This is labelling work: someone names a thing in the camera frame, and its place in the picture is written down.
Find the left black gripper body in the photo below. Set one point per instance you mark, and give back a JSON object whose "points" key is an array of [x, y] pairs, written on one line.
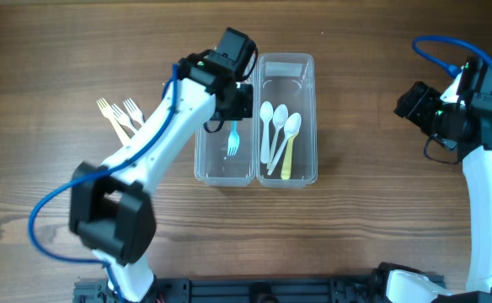
{"points": [[237, 106]]}

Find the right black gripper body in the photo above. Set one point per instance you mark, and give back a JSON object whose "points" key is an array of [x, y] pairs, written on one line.
{"points": [[411, 103]]}

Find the right clear plastic container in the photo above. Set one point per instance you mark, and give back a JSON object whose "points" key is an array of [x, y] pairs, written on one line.
{"points": [[289, 79]]}

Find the clear plastic container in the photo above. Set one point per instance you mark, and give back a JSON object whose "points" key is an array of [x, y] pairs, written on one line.
{"points": [[289, 79], [212, 164]]}

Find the yellow plastic fork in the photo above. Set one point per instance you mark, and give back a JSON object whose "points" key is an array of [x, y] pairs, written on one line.
{"points": [[108, 113]]}

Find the white plastic spoon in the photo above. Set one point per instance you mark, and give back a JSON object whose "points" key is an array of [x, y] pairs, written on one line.
{"points": [[266, 114], [279, 119], [291, 127]]}

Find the yellow plastic spoon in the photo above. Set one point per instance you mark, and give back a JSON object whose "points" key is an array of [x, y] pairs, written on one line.
{"points": [[287, 161]]}

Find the black aluminium base frame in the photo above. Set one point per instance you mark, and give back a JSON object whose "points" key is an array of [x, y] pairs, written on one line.
{"points": [[339, 288]]}

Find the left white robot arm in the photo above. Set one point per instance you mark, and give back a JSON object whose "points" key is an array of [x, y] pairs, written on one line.
{"points": [[111, 208]]}

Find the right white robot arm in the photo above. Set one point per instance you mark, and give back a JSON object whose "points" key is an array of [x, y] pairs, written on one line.
{"points": [[475, 157]]}

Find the white plastic fork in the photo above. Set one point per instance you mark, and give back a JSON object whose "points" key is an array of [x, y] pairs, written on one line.
{"points": [[123, 118], [134, 111]]}

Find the light blue plastic fork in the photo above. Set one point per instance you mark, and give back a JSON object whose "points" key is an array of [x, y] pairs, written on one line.
{"points": [[233, 141]]}

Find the left clear plastic container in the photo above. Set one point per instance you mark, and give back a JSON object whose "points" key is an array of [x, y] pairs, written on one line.
{"points": [[212, 164]]}

